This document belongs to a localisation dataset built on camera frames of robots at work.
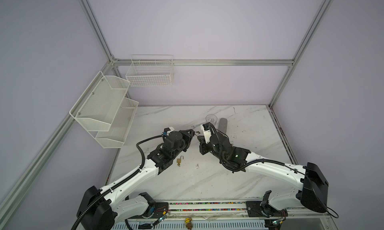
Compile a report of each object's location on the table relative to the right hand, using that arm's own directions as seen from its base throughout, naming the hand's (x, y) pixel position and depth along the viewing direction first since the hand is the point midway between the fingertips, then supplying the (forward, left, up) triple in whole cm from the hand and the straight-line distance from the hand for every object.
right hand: (197, 136), depth 75 cm
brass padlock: (-3, +12, -22) cm, 25 cm away
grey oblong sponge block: (+24, -18, -21) cm, 36 cm away
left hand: (+2, +1, +1) cm, 3 cm away
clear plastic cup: (+28, -10, -19) cm, 35 cm away
